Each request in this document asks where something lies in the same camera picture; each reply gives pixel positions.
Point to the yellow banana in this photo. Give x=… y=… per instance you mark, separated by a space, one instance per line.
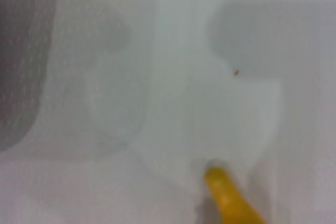
x=228 y=197

